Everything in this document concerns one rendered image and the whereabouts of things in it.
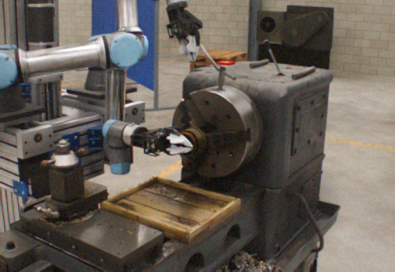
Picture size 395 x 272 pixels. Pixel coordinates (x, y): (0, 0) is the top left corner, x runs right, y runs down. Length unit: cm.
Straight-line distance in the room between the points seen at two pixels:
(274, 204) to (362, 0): 991
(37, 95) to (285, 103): 96
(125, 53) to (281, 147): 64
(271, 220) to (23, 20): 125
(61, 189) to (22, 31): 86
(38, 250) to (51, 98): 84
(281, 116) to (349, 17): 991
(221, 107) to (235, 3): 1075
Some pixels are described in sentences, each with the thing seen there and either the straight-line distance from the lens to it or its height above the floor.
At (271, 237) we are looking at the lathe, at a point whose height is 66.
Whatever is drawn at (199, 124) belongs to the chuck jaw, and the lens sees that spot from 163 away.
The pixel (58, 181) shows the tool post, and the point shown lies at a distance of 128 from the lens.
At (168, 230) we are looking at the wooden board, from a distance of 141.
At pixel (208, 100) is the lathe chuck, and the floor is 120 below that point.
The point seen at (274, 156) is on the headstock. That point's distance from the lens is 174.
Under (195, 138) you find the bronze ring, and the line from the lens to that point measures 155.
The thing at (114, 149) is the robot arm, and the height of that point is 102.
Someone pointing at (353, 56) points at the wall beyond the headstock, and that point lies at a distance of 1158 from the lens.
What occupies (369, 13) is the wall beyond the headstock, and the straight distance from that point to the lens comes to 1149.
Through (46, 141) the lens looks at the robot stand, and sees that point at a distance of 168.
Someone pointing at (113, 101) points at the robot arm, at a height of 117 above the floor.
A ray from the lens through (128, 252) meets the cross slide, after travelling 114.
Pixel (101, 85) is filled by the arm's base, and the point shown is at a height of 119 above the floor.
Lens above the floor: 155
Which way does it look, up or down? 15 degrees down
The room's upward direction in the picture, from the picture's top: 1 degrees clockwise
